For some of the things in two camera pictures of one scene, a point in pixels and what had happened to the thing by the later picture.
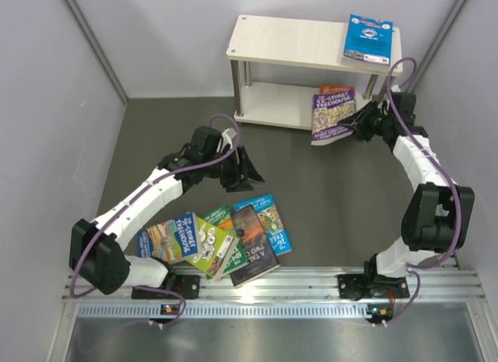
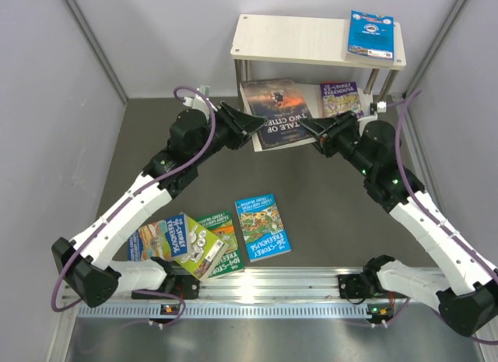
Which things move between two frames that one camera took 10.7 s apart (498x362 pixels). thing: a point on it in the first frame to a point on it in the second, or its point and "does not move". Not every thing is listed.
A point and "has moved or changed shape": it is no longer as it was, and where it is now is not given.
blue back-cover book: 369,39 does not move
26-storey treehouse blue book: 266,209 does not move
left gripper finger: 247,167 to 252,121
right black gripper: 359,121 to 329,129
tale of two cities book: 256,246 to 283,103
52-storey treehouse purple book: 328,110 has moved or changed shape
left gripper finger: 237,182 to 245,125
